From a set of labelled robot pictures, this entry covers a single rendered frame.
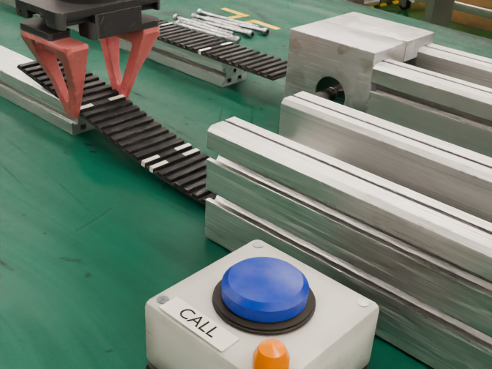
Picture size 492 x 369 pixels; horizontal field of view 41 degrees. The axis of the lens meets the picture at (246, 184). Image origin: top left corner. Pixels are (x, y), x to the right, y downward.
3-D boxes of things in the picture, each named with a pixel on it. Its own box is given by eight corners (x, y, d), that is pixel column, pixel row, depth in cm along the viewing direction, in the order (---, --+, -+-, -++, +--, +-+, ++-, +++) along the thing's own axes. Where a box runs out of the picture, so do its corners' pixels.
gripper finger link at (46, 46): (142, 113, 59) (138, 6, 54) (74, 135, 54) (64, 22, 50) (95, 91, 63) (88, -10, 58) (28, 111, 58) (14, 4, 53)
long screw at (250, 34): (255, 37, 89) (255, 30, 89) (250, 39, 88) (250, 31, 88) (195, 23, 95) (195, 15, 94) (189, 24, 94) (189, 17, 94)
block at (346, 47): (264, 132, 62) (271, 32, 58) (342, 101, 70) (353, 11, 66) (343, 165, 57) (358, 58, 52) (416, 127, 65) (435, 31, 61)
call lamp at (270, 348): (244, 367, 27) (246, 345, 26) (268, 349, 28) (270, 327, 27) (272, 386, 26) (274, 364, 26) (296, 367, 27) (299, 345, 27)
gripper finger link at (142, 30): (163, 105, 61) (161, 1, 56) (99, 127, 56) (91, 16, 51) (116, 85, 64) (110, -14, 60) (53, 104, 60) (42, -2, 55)
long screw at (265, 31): (269, 34, 91) (269, 27, 90) (265, 36, 90) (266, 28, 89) (209, 20, 96) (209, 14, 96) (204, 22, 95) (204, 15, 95)
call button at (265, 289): (202, 310, 31) (203, 276, 30) (259, 274, 34) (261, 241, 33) (266, 353, 29) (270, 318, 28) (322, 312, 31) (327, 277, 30)
